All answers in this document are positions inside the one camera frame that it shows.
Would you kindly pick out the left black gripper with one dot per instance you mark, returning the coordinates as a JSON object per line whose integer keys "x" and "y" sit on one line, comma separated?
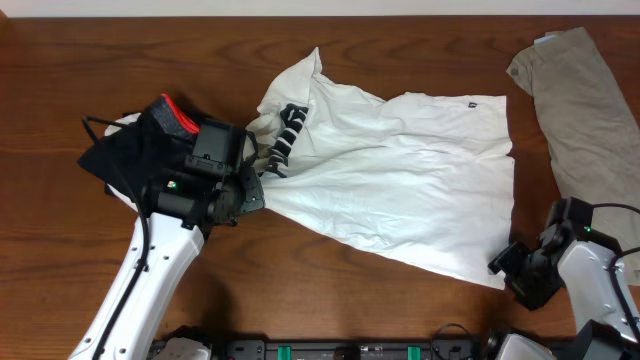
{"x": 251, "y": 189}

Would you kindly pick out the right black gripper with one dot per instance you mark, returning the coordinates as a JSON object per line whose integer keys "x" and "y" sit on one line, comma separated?
{"x": 530, "y": 298}

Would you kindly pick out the white printed t-shirt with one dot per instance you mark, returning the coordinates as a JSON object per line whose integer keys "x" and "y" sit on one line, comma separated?
{"x": 424, "y": 180}

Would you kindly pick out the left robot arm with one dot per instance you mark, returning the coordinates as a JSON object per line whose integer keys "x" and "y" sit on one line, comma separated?
{"x": 181, "y": 209}

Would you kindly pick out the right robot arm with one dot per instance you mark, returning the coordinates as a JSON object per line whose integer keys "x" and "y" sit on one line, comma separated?
{"x": 589, "y": 266}

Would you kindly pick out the black shorts red waistband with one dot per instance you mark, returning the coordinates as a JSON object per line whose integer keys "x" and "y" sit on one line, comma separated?
{"x": 160, "y": 137}

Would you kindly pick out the grey khaki garment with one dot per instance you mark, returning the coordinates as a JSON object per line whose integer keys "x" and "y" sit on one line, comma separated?
{"x": 592, "y": 135}

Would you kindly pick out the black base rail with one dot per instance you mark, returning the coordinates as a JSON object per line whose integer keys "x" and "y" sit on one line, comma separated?
{"x": 452, "y": 349}

